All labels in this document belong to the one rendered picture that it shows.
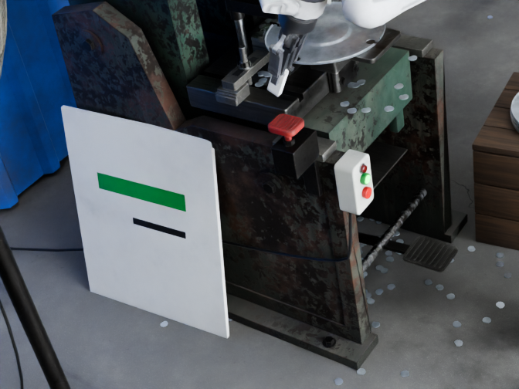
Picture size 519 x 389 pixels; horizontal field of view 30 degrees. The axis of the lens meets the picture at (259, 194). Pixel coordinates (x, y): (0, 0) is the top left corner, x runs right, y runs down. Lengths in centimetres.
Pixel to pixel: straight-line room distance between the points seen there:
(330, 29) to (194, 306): 87
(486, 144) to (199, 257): 83
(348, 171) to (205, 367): 77
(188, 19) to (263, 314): 84
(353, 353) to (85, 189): 88
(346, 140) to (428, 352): 62
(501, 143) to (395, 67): 39
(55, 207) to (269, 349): 106
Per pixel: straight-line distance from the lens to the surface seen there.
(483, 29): 386
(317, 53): 224
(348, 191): 216
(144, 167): 254
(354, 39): 228
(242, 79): 226
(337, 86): 233
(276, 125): 205
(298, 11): 182
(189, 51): 239
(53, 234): 321
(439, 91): 256
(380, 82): 238
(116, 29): 237
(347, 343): 255
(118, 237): 273
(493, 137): 265
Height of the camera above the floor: 190
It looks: 37 degrees down
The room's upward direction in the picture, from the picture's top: 12 degrees counter-clockwise
